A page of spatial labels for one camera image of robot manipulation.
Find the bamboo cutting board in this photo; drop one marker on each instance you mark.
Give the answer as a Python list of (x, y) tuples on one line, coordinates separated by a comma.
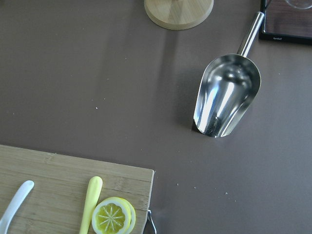
[(55, 204)]

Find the wooden mug tree stand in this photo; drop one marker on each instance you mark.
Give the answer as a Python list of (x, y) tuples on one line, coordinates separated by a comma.
[(178, 14)]

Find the steel scoop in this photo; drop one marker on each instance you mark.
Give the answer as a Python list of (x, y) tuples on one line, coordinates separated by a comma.
[(227, 88)]

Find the yellow plastic knife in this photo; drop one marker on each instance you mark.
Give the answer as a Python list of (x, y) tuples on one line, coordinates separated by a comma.
[(91, 199)]

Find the white ceramic spoon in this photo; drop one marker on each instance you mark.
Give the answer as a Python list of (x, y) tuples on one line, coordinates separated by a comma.
[(14, 205)]

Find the stacked lemon slices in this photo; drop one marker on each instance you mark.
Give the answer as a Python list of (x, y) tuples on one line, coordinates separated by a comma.
[(114, 215)]

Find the black glass tray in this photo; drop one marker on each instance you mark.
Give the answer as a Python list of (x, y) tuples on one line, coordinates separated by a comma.
[(287, 21)]

